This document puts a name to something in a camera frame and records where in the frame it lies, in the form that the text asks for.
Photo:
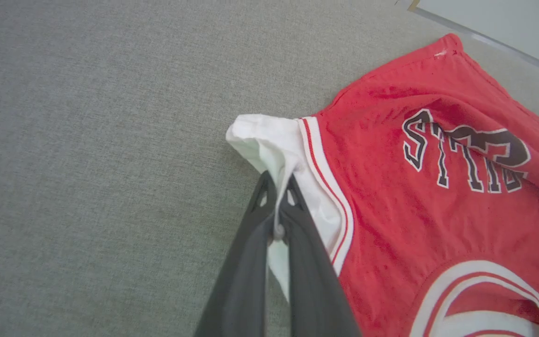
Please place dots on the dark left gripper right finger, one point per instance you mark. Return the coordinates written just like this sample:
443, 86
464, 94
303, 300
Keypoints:
314, 290

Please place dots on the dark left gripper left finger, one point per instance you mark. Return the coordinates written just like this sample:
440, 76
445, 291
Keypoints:
244, 281

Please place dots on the red white basketball jersey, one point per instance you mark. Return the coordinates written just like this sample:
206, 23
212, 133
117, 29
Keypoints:
391, 210

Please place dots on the grey fabric sofa cushion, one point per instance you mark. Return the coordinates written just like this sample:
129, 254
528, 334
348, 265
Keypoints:
87, 164

